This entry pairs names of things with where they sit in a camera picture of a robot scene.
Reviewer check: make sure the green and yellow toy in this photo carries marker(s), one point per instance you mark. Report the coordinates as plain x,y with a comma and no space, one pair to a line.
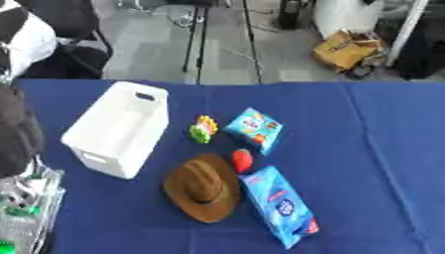
203,129

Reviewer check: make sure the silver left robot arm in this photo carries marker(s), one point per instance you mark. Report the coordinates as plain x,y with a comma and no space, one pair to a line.
26,205

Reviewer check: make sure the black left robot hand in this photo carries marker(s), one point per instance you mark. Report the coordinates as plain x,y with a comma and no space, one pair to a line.
17,135

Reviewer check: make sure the small light blue packet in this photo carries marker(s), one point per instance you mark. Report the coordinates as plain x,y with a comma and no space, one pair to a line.
254,129

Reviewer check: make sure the white pole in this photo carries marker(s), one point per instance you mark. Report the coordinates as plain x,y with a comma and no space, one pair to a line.
407,31

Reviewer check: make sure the black tripod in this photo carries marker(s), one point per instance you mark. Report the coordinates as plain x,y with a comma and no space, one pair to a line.
200,39

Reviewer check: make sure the black cylinder bin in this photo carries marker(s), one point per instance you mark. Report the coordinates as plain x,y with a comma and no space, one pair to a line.
289,13

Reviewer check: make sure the person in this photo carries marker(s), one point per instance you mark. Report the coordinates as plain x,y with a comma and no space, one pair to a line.
23,39

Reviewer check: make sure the black office chair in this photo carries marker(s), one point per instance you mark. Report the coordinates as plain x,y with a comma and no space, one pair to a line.
72,36

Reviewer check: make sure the white plastic bag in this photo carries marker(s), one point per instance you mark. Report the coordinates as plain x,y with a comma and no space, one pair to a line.
348,16

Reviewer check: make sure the brown cowboy hat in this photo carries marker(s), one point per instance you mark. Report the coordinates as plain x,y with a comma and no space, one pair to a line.
203,188

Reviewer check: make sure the white plastic storage box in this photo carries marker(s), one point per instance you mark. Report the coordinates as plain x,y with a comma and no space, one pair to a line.
119,129

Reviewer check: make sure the large blue wipes packet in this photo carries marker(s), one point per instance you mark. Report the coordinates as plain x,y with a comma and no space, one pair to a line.
278,205

